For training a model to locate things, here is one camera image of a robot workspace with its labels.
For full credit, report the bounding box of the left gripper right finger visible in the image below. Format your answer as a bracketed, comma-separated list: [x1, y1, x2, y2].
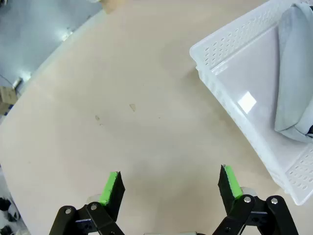
[212, 164, 300, 235]

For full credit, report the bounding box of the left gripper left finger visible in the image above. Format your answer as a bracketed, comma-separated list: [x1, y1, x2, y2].
[48, 170, 126, 235]

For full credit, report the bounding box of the white perforated plastic basket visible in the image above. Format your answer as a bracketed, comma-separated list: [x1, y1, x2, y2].
[189, 0, 313, 206]

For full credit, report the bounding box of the grey zipper pouch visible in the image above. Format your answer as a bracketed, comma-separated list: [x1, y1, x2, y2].
[273, 2, 313, 144]

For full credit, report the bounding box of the small closed cardboard box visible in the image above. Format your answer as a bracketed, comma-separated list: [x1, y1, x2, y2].
[0, 85, 18, 116]

